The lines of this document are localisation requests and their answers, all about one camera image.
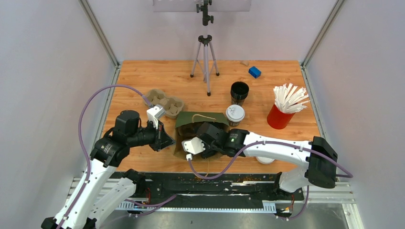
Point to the grey pulp cup carrier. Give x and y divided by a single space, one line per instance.
172 105

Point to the small tan block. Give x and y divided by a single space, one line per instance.
244 63

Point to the red straw holder cup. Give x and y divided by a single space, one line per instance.
277 119

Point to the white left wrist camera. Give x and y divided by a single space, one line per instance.
154 114

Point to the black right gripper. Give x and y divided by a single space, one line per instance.
208 151

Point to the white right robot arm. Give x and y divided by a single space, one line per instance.
316 160

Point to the white plastic lid stack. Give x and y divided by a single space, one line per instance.
265 160

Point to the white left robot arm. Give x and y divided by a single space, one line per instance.
84 210

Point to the green paper bag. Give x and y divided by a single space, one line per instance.
185 129

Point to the white wrapped straws bundle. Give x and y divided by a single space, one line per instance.
290 99

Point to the blue small block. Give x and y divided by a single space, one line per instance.
255 72

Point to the grey camera tripod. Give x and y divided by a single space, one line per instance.
205 41

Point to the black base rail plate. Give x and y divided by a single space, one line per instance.
231 193

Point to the black paper cup stack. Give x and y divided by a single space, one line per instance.
239 92

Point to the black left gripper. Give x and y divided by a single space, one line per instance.
162 140

